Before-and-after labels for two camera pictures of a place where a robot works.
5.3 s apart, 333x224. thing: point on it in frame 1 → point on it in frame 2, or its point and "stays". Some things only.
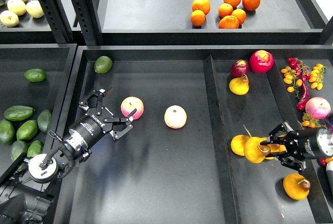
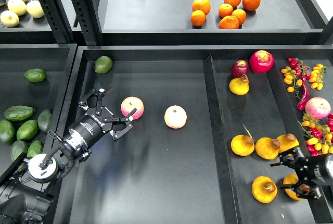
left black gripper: x=91 y=126 stays
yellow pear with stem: x=254 y=151 → x=264 y=189
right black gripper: x=304 y=142 → x=310 y=171
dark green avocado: x=36 y=147 stays
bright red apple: x=261 y=61 stays
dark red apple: x=239 y=68 stays
